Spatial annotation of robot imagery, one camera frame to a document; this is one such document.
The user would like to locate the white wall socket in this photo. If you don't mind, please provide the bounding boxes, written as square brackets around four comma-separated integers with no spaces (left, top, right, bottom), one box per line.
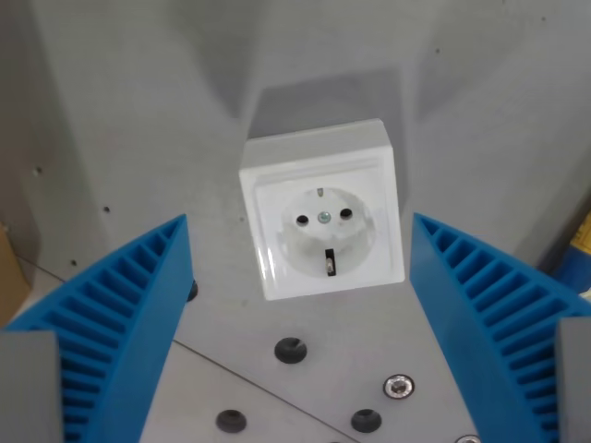
[238,117,408,303]

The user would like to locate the yellow and blue object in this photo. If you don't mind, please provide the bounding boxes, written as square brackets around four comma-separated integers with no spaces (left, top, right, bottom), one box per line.
[570,215,591,296]

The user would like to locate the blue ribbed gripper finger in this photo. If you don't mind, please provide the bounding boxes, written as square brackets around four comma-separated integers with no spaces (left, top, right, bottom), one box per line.
[409,211,591,443]
[0,213,194,443]

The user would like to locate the brown cardboard box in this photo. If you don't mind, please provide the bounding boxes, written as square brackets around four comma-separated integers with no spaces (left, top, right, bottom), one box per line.
[0,220,31,327]

